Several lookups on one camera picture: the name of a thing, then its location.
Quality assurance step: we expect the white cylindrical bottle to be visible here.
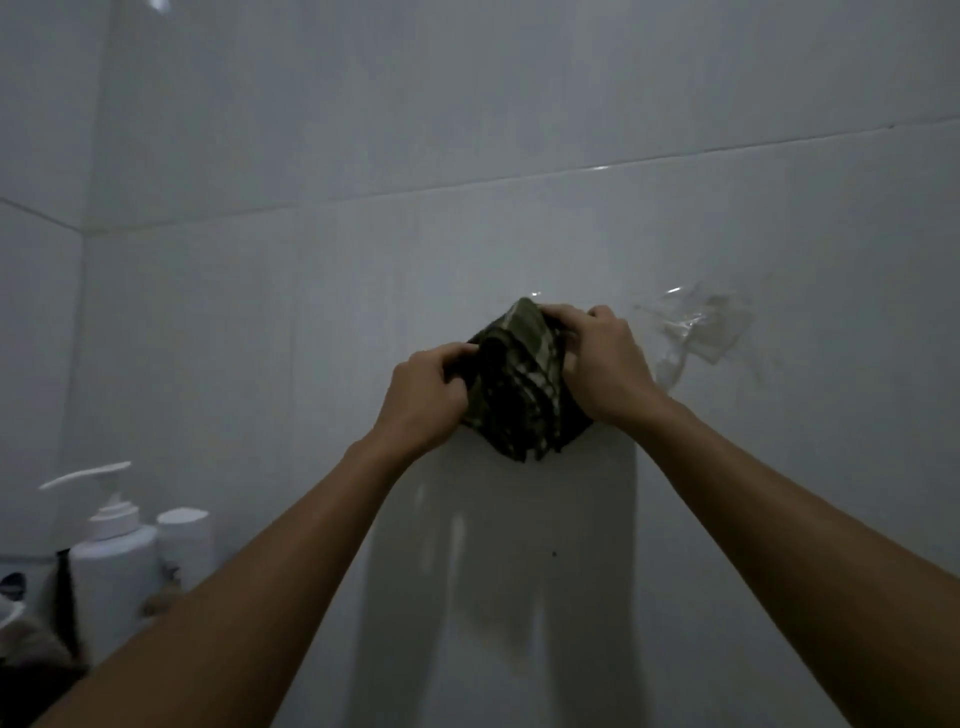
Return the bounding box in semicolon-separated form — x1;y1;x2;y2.
155;506;220;595

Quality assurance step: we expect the person's right forearm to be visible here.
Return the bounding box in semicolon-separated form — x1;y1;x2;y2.
628;401;960;728

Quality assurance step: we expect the person's left hand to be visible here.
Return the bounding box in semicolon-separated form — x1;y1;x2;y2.
371;342;481;459

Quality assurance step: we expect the black wire shower caddy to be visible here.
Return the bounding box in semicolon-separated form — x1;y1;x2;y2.
0;551;93;728

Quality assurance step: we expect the person's right hand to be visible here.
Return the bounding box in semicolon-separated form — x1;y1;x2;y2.
539;303;673;429

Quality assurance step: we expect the white pump bottle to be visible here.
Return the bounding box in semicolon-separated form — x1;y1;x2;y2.
38;460;164;666

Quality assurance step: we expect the clear plastic wall hook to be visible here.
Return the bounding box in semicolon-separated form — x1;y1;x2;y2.
633;280;756;396

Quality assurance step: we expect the dark green striped cloth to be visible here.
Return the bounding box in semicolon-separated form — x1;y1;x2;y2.
460;296;598;463

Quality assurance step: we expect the person's left forearm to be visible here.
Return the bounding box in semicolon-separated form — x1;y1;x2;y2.
33;438;412;728

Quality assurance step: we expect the small brown bottle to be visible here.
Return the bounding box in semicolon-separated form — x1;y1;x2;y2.
138;563;186;621

